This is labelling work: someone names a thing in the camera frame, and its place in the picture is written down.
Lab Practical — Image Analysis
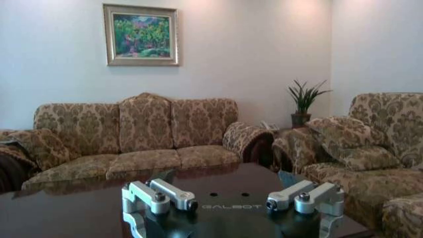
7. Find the patterned armchair cushion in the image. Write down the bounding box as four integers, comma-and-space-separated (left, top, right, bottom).
305, 116, 404, 172

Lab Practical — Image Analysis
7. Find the patterned armchair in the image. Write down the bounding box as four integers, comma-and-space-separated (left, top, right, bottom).
273, 92, 423, 225

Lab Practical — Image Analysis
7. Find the patterned sofa cushion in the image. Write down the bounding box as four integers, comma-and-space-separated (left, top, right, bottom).
6, 128, 73, 172

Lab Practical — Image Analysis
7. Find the framed garden painting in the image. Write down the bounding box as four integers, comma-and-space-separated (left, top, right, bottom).
103, 3, 182, 67

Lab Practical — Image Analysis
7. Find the bluish white trash wrapper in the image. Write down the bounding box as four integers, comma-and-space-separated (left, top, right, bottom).
279, 171, 301, 189

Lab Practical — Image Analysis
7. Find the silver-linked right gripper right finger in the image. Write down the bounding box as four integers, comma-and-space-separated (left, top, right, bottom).
266, 179, 346, 238

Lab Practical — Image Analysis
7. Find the patterned three-seat sofa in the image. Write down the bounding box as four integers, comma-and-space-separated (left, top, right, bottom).
0, 92, 277, 192

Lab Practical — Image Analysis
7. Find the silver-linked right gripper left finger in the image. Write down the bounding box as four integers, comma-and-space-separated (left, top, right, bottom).
122, 178, 201, 238

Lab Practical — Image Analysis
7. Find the patterned upholstered seat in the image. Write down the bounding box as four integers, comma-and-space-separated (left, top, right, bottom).
381, 191, 423, 238

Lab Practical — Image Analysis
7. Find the green potted plant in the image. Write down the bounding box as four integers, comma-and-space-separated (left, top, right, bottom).
286, 79, 334, 128

